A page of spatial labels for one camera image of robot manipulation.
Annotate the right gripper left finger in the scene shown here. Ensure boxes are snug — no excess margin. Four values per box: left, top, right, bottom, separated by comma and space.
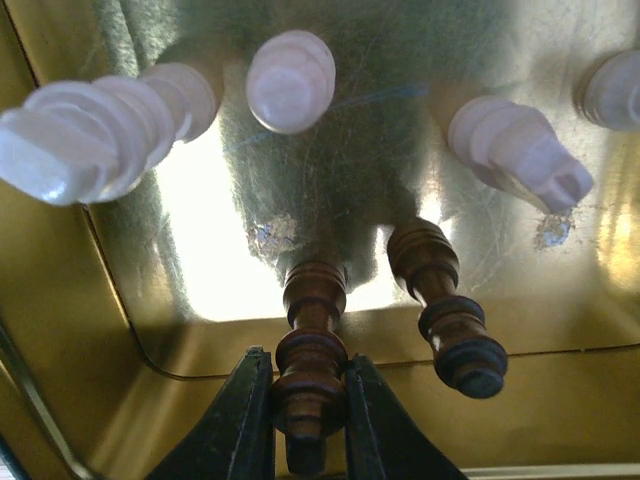
147, 346, 275, 479

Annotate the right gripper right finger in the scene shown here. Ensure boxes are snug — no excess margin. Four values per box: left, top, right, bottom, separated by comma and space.
345, 354, 467, 480

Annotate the dark wooden chess piece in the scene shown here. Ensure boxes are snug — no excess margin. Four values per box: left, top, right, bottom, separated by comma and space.
270, 261, 348, 477
387, 218, 508, 399

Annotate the gold metal tin tray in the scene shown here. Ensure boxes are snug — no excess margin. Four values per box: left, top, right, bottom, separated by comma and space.
1, 1, 639, 479

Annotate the white chess bishop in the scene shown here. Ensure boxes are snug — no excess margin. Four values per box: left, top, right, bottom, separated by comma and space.
447, 95, 593, 214

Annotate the white chess piece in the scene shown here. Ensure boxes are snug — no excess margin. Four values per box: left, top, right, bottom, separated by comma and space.
1, 62, 224, 206
575, 49, 639, 132

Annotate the white chess pawn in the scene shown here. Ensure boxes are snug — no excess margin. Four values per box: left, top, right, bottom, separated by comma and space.
246, 30, 336, 135

